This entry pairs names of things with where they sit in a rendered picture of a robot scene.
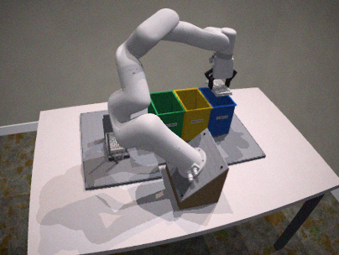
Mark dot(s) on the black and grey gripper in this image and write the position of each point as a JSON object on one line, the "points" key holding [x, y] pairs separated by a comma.
{"points": [[221, 69]]}

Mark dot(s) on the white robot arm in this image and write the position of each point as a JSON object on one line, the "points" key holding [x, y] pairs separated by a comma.
{"points": [[148, 129]]}

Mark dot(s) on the green open bin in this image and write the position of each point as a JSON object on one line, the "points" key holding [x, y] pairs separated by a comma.
{"points": [[168, 108]]}

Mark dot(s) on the blue open-top bin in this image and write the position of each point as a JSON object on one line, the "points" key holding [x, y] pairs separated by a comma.
{"points": [[220, 117]]}

